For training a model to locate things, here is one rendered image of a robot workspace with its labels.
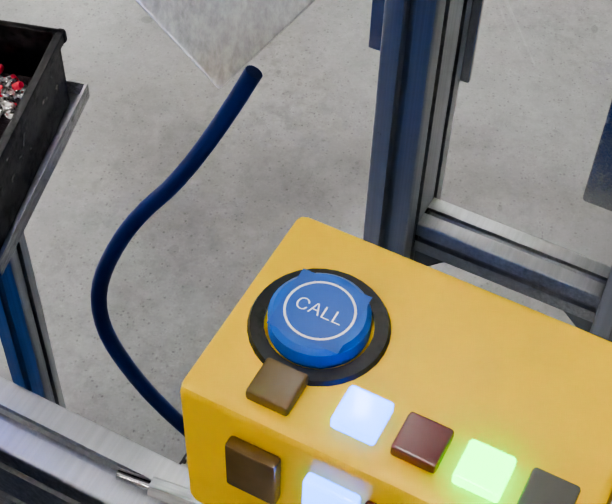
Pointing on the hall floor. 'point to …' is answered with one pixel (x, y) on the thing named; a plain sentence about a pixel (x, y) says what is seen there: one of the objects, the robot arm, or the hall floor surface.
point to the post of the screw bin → (24, 326)
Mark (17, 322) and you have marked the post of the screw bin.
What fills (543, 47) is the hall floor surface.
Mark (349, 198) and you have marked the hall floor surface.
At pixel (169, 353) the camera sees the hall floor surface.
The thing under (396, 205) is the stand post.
